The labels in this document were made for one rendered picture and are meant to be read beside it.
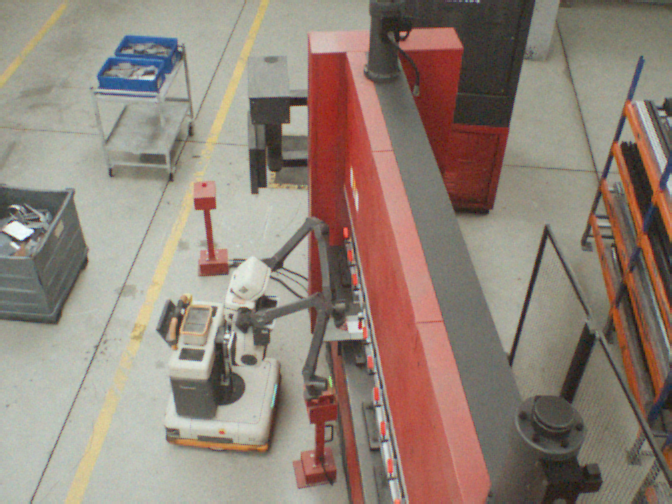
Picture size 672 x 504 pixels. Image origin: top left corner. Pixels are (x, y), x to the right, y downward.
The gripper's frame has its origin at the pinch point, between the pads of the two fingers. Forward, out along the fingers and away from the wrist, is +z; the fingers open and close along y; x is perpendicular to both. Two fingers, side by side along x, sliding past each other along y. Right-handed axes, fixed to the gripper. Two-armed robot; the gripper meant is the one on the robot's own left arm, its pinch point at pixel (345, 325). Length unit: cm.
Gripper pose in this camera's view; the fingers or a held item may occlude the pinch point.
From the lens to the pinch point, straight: 444.6
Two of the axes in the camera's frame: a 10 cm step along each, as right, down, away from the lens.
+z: 4.6, 6.2, 6.4
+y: -1.0, -6.7, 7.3
